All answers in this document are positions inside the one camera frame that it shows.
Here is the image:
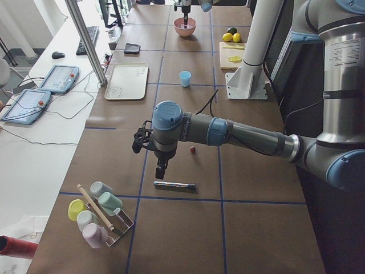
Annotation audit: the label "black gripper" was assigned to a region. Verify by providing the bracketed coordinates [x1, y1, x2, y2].
[182, 5, 190, 27]
[154, 149, 176, 179]

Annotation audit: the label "steel muddler black tip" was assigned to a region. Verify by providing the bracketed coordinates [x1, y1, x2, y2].
[153, 181, 196, 191]

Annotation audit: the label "light blue paper cup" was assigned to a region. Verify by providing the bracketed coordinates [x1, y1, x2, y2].
[179, 71, 192, 87]

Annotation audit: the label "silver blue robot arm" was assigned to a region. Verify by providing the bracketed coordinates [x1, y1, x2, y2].
[147, 1, 364, 192]
[179, 0, 213, 28]

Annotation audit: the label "pile of clear ice cubes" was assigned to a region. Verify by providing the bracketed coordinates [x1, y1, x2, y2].
[177, 24, 194, 29]

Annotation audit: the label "mint green cup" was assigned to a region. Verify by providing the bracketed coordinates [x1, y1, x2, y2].
[98, 192, 123, 216]

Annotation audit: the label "pale grey cup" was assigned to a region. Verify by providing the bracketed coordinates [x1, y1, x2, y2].
[90, 181, 113, 198]

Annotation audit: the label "grey white cup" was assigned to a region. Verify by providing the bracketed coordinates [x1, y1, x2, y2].
[76, 210, 99, 232]

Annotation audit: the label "yellow cup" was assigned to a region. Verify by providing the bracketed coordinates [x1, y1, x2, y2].
[67, 199, 86, 221]

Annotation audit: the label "pink cup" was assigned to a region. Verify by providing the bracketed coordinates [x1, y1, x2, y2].
[82, 223, 108, 249]

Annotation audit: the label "pink bowl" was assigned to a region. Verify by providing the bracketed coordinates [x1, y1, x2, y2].
[173, 18, 197, 37]

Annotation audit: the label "yellow lemon near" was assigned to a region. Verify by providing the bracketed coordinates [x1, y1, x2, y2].
[222, 33, 233, 42]

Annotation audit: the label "yellow lemon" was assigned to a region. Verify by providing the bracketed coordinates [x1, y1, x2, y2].
[232, 33, 241, 43]
[222, 33, 233, 42]

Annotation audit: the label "green lime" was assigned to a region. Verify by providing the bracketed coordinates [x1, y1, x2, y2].
[226, 27, 237, 35]

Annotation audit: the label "yellow lemon far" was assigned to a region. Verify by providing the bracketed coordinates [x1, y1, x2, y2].
[232, 33, 241, 43]

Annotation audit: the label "wooden cutting board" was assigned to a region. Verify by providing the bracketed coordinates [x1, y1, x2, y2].
[219, 42, 246, 70]

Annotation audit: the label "folded grey cloth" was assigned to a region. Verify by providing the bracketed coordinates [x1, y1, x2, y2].
[124, 43, 141, 55]

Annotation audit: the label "lemon slices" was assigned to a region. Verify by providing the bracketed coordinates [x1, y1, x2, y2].
[228, 55, 242, 63]

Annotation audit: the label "black monitor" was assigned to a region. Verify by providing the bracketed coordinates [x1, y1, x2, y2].
[99, 0, 124, 29]

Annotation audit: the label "cream bear tray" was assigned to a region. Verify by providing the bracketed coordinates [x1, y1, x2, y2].
[104, 63, 149, 100]

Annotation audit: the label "black keyboard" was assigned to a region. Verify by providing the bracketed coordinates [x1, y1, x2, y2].
[75, 25, 100, 56]

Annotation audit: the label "computer mouse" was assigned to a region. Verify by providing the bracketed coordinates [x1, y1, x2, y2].
[51, 51, 65, 59]

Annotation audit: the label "far teach pendant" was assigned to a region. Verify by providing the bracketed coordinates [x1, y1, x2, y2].
[38, 65, 79, 94]

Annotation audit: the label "teach pendant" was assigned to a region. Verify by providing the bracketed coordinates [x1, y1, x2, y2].
[38, 65, 79, 94]
[1, 89, 52, 125]

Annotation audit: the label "near teach pendant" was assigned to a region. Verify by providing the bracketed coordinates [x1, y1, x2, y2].
[1, 89, 52, 125]

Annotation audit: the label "red bottle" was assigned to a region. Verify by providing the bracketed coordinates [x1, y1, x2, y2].
[1, 235, 38, 259]

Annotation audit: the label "white wire cup rack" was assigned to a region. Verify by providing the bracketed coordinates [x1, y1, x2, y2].
[86, 203, 134, 247]

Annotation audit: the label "wooden rack handle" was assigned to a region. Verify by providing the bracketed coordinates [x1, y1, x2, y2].
[76, 184, 115, 231]

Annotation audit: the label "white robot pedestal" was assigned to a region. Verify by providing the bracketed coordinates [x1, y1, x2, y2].
[225, 0, 284, 100]

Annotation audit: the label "aluminium frame post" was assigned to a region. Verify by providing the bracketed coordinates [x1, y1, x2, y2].
[65, 0, 107, 86]

